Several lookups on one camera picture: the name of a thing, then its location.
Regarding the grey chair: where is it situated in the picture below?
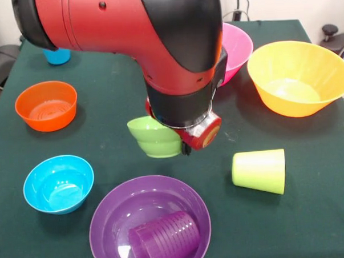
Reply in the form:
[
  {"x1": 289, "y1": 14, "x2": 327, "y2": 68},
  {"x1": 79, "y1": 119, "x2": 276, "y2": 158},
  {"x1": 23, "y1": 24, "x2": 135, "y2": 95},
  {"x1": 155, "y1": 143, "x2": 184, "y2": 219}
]
[{"x1": 0, "y1": 19, "x2": 25, "y2": 91}]

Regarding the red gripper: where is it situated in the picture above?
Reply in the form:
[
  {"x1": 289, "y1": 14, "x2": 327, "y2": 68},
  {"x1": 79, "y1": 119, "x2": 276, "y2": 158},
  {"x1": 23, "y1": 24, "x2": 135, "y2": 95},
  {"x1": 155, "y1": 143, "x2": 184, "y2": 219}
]
[{"x1": 144, "y1": 94, "x2": 224, "y2": 158}]

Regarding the dark green tablecloth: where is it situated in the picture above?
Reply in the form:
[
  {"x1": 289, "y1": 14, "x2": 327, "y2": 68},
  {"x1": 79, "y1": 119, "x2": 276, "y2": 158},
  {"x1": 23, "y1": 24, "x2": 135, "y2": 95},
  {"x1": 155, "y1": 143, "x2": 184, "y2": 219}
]
[{"x1": 0, "y1": 15, "x2": 344, "y2": 258}]

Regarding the black chair armrest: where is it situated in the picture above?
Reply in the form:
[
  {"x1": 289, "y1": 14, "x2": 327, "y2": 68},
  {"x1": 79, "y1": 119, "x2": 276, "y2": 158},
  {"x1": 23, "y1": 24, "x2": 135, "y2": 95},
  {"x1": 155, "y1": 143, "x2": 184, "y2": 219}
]
[{"x1": 320, "y1": 23, "x2": 344, "y2": 63}]

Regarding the orange plastic bowl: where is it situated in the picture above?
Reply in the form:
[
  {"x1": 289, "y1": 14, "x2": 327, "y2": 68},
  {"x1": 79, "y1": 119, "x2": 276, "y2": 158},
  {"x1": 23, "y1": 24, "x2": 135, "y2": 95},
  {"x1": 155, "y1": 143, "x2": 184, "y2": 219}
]
[{"x1": 14, "y1": 79, "x2": 79, "y2": 134}]

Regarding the purple plastic bowl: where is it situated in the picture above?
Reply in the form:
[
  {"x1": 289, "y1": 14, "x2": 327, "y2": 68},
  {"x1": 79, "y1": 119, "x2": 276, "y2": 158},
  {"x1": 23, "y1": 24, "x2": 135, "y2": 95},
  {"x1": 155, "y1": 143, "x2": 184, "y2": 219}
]
[{"x1": 86, "y1": 172, "x2": 213, "y2": 258}]

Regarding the black hanging cable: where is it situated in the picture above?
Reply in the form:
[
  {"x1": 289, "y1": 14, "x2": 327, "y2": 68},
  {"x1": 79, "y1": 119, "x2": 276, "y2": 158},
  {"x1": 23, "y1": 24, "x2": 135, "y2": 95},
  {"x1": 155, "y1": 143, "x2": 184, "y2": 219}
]
[{"x1": 242, "y1": 0, "x2": 252, "y2": 21}]

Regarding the purple plastic cup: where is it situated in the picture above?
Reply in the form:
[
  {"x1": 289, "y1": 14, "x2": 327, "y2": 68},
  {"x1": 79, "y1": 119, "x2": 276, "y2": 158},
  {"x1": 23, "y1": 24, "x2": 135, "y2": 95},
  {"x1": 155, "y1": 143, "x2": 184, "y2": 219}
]
[{"x1": 127, "y1": 209, "x2": 201, "y2": 258}]

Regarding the green plastic bowl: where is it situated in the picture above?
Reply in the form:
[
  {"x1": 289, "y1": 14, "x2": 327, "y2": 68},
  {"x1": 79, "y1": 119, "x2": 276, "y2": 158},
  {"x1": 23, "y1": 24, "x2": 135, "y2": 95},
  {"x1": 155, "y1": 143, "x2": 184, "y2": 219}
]
[{"x1": 126, "y1": 114, "x2": 183, "y2": 160}]

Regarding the yellow plastic bowl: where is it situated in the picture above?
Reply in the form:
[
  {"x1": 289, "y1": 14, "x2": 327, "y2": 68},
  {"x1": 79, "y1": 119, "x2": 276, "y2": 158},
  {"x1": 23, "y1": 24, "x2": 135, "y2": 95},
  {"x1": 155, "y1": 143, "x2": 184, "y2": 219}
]
[{"x1": 245, "y1": 38, "x2": 344, "y2": 120}]

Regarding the lime green plastic cup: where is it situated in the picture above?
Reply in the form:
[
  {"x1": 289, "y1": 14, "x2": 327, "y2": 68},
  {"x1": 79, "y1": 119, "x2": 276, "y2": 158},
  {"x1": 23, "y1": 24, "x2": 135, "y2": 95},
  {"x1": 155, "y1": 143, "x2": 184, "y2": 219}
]
[{"x1": 230, "y1": 148, "x2": 288, "y2": 197}]

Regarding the pink plastic bowl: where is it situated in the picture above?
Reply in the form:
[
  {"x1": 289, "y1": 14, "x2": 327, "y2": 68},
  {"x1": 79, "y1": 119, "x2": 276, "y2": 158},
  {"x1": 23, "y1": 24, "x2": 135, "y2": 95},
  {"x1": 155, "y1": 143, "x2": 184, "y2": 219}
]
[{"x1": 213, "y1": 21, "x2": 256, "y2": 88}]

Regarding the blue plastic bowl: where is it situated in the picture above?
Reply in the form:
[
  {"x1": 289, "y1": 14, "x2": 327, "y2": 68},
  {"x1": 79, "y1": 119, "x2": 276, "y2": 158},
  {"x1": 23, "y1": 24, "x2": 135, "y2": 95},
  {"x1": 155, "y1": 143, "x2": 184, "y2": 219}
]
[{"x1": 21, "y1": 154, "x2": 97, "y2": 217}]

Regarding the blue plastic cup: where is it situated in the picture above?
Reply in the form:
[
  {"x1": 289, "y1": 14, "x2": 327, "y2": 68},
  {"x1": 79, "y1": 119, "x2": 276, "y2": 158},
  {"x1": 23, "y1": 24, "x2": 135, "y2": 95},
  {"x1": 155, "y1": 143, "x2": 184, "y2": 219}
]
[{"x1": 42, "y1": 47, "x2": 72, "y2": 66}]

